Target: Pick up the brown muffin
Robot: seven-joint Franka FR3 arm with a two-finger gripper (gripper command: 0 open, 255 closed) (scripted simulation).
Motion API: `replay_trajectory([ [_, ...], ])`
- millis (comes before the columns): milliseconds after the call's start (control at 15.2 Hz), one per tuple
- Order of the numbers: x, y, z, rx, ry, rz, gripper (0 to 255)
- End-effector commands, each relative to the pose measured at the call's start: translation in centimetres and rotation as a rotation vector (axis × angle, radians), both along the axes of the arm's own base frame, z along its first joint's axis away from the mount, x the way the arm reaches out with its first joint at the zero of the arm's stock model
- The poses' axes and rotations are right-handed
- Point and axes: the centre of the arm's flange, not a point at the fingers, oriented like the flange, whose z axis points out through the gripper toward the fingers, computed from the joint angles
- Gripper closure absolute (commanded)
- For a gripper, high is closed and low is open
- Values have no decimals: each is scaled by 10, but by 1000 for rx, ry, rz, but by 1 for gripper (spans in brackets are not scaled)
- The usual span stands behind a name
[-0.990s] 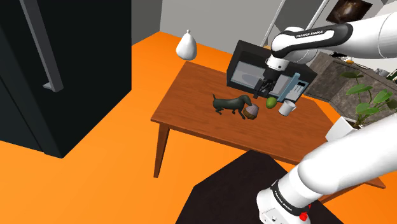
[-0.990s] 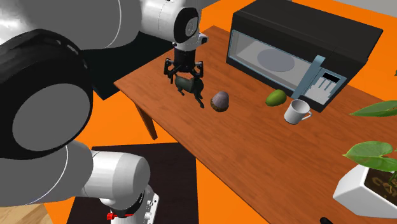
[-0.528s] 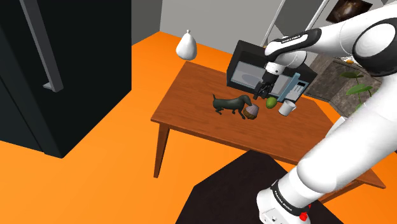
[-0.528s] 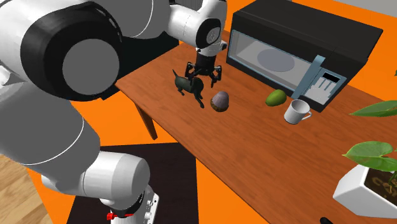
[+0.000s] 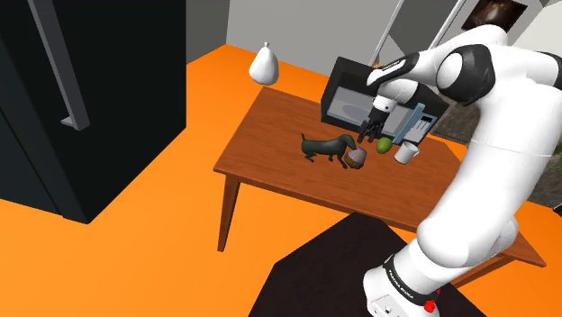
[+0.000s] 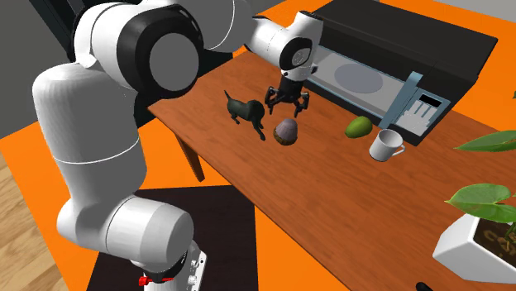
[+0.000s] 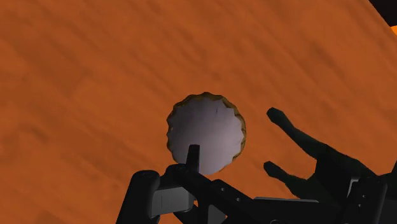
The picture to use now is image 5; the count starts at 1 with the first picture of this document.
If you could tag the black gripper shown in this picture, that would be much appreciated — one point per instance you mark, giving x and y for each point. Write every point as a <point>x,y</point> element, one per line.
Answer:
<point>374,121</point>

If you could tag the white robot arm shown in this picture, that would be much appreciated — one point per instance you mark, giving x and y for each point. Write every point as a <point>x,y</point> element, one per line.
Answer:
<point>496,145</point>

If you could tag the green round fruit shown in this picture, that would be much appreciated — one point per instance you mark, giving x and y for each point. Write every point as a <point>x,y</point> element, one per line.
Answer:
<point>383,145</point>

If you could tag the brown cupcake with lilac top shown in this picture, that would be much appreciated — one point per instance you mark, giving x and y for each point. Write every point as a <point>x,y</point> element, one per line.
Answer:
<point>356,158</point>

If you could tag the white cup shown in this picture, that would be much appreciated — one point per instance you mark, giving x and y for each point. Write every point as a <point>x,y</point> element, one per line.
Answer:
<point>406,153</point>

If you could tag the black microwave oven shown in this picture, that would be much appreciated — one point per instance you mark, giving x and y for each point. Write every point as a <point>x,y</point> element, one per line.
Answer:
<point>347,83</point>

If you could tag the dark dog figure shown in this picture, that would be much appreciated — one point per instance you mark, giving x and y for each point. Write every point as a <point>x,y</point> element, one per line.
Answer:
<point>325,146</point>

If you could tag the brown wooden table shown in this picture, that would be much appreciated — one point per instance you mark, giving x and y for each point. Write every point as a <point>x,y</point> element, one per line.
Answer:
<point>281,131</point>

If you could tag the white tied bag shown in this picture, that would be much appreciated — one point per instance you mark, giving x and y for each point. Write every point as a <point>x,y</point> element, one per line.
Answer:
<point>264,67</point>

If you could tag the dark robot stand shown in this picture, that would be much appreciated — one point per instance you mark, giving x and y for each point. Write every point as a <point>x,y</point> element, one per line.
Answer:
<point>325,272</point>

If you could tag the dark wall picture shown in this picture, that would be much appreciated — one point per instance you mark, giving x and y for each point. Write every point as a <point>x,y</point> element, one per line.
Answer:
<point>494,14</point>

